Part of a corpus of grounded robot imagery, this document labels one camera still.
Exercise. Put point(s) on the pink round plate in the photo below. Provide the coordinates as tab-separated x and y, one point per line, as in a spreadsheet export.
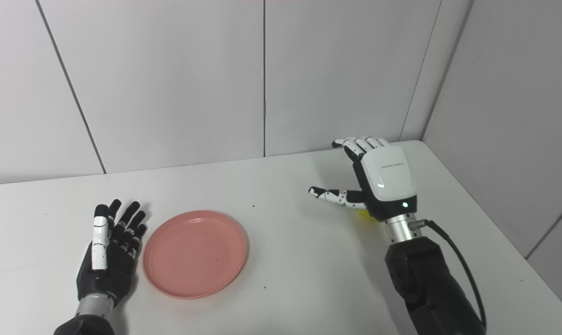
195	253

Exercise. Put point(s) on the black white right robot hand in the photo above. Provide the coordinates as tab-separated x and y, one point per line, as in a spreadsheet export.
388	177

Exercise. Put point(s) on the yellow lemon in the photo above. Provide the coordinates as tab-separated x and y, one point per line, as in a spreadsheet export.
364	215

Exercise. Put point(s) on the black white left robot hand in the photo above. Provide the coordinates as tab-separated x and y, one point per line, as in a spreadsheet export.
113	274

